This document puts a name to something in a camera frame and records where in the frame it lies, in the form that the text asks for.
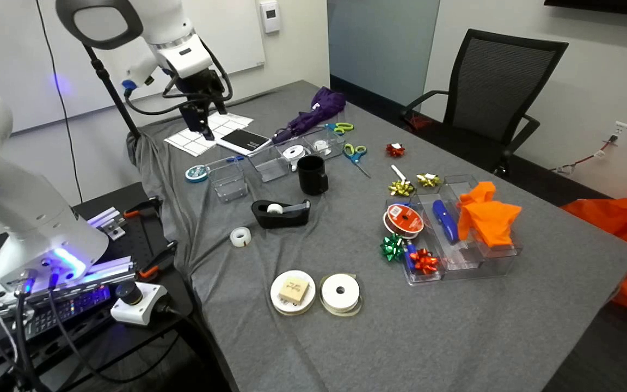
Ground white ribbon roll in case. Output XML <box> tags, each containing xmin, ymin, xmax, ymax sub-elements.
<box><xmin>278</xmin><ymin>141</ymin><xmax>313</xmax><ymax>172</ymax></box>

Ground black wall television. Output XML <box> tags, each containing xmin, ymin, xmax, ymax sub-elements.
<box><xmin>542</xmin><ymin>0</ymin><xmax>627</xmax><ymax>20</ymax></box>

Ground large white ribbon spool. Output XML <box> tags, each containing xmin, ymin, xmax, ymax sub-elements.
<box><xmin>320</xmin><ymin>271</ymin><xmax>366</xmax><ymax>320</ymax></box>

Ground silver metal rail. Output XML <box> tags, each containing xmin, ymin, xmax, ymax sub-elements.
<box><xmin>0</xmin><ymin>252</ymin><xmax>139</xmax><ymax>311</ymax></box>

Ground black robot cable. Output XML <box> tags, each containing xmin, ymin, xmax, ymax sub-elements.
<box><xmin>120</xmin><ymin>39</ymin><xmax>238</xmax><ymax>119</ymax></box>

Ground blue green scissors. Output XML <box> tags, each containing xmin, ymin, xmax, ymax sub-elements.
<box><xmin>343</xmin><ymin>141</ymin><xmax>372</xmax><ymax>180</ymax></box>
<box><xmin>326</xmin><ymin>119</ymin><xmax>358</xmax><ymax>140</ymax></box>

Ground clear plastic hinged box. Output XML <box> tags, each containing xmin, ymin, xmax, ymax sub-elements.
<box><xmin>206</xmin><ymin>156</ymin><xmax>252</xmax><ymax>202</ymax></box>

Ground black box with white edge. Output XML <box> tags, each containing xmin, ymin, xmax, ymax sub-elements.
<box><xmin>214</xmin><ymin>128</ymin><xmax>274</xmax><ymax>158</ymax></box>

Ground purple folded umbrella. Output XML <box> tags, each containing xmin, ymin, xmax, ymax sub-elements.
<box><xmin>272</xmin><ymin>86</ymin><xmax>349</xmax><ymax>143</ymax></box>

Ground small white tape roll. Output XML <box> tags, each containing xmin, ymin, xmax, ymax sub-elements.
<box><xmin>229</xmin><ymin>223</ymin><xmax>254</xmax><ymax>251</ymax></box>

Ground gray tablecloth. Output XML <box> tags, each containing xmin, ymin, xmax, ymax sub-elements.
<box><xmin>134</xmin><ymin>77</ymin><xmax>627</xmax><ymax>392</ymax></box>

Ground white label sheet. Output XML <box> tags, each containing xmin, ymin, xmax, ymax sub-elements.
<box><xmin>164</xmin><ymin>111</ymin><xmax>254</xmax><ymax>158</ymax></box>

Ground green gift bow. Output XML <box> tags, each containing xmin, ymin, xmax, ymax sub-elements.
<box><xmin>380</xmin><ymin>232</ymin><xmax>407</xmax><ymax>264</ymax></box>

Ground white wall thermostat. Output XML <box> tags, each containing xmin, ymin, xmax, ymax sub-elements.
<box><xmin>258</xmin><ymin>0</ymin><xmax>284</xmax><ymax>34</ymax></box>

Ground gold gift bow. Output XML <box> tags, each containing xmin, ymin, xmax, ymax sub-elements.
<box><xmin>415</xmin><ymin>170</ymin><xmax>445</xmax><ymax>191</ymax></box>
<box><xmin>387</xmin><ymin>179</ymin><xmax>418</xmax><ymax>199</ymax></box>

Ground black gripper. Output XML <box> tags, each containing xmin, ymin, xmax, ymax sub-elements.
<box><xmin>178</xmin><ymin>68</ymin><xmax>229</xmax><ymax>141</ymax></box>

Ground black equipment cart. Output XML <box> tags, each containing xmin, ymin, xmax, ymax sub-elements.
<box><xmin>0</xmin><ymin>180</ymin><xmax>238</xmax><ymax>392</ymax></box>

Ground black cup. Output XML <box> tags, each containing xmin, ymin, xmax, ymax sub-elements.
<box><xmin>297</xmin><ymin>154</ymin><xmax>332</xmax><ymax>198</ymax></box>

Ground clear plastic tray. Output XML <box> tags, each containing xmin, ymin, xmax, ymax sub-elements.
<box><xmin>399</xmin><ymin>172</ymin><xmax>528</xmax><ymax>288</ymax></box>

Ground red white ribbon spool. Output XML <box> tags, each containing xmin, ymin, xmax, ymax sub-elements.
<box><xmin>382</xmin><ymin>202</ymin><xmax>427</xmax><ymax>240</ymax></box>

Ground black mesh office chair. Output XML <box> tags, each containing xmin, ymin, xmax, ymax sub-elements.
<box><xmin>399</xmin><ymin>28</ymin><xmax>570</xmax><ymax>174</ymax></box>

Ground red blue gift bow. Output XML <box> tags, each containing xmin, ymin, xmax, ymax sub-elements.
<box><xmin>406</xmin><ymin>243</ymin><xmax>443</xmax><ymax>279</ymax></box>

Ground blue plastic tool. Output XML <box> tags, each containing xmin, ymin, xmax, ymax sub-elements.
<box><xmin>431</xmin><ymin>198</ymin><xmax>461</xmax><ymax>246</ymax></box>

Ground white box with black knob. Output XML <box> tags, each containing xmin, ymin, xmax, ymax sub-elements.
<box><xmin>110</xmin><ymin>281</ymin><xmax>171</xmax><ymax>329</ymax></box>

